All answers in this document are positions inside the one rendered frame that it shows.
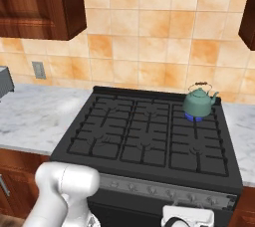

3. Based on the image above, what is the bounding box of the teal kettle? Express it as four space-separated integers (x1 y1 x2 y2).
182 82 220 119

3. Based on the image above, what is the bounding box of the black gas stove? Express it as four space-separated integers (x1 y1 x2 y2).
49 86 244 227

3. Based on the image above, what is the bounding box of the dark wood base cupboard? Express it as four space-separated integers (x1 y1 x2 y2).
228 185 255 227
0 147 52 221

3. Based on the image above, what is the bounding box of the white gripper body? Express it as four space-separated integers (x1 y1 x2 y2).
160 204 215 226

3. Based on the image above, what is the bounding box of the grey toaster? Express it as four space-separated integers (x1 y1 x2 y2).
0 66 16 100

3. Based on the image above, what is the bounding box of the silver cupboard handle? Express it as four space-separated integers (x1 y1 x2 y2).
0 174 11 198

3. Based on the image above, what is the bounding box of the blue burner flame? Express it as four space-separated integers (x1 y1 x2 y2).
184 112 205 122

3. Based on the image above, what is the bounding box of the dark wood wall cupboard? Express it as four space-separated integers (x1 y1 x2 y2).
0 0 88 42
238 0 255 52

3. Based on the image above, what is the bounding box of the grey stove knob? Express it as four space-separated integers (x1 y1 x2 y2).
185 192 198 204
110 179 121 190
146 185 157 196
165 189 177 200
127 182 138 193
205 195 218 207

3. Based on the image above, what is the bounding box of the grey wall outlet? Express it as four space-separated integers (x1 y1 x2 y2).
31 61 48 81

